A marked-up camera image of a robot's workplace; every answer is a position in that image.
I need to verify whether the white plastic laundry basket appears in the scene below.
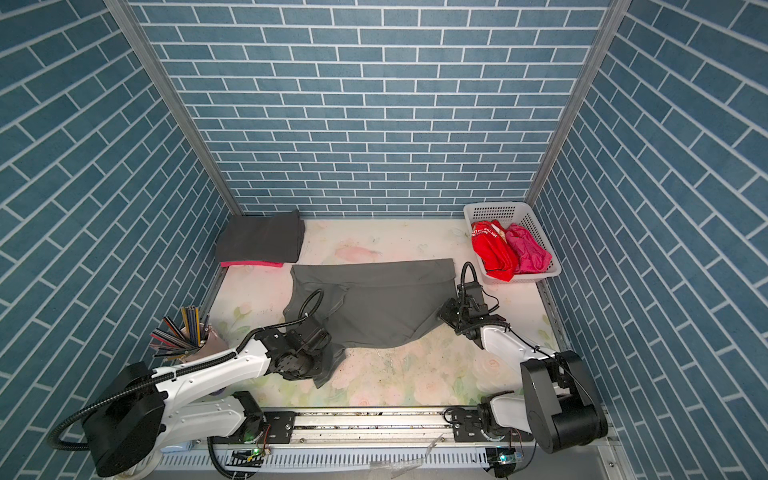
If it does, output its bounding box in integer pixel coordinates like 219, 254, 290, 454
463, 202, 562, 284

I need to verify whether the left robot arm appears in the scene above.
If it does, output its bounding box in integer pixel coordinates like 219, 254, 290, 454
82, 316, 331, 477

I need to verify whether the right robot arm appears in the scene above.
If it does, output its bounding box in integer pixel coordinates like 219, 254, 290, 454
438, 280, 609, 453

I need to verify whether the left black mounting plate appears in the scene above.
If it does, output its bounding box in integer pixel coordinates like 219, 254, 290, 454
239, 411, 297, 446

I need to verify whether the black mounting plate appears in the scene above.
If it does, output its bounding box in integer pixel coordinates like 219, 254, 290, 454
442, 406, 534, 443
239, 411, 297, 446

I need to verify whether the red printed t shirt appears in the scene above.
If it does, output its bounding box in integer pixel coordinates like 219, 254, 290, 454
471, 220, 519, 282

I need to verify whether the cup of coloured pencils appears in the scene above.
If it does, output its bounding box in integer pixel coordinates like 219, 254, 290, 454
150, 306, 229, 362

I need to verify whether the folded pink t shirt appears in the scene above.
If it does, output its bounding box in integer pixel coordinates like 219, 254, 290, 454
219, 260, 284, 268

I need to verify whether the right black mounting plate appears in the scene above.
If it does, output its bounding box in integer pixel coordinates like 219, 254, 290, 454
442, 406, 534, 443

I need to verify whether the left green circuit board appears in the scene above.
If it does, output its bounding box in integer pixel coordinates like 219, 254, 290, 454
226, 448, 267, 469

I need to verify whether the green circuit board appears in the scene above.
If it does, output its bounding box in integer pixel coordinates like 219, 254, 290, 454
226, 448, 267, 469
484, 447, 520, 479

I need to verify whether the folded dark grey t shirt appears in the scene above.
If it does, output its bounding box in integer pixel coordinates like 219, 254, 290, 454
215, 210, 306, 264

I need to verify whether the white ventilation grille strip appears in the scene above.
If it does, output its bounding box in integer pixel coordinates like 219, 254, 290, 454
155, 448, 494, 473

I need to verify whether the right green circuit board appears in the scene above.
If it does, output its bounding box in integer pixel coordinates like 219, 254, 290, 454
484, 447, 520, 479

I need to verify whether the black corrugated cable conduit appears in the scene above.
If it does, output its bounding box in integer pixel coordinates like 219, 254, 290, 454
46, 287, 326, 480

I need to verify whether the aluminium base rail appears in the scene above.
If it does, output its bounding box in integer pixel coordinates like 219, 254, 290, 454
179, 404, 622, 450

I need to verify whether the left corner aluminium post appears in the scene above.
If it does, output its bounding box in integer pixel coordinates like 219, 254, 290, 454
104, 0, 244, 216

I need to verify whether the corner aluminium post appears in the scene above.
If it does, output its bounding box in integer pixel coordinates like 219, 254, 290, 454
104, 0, 244, 216
525, 0, 631, 206

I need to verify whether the right corner aluminium post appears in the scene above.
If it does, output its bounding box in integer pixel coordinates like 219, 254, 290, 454
525, 0, 631, 206

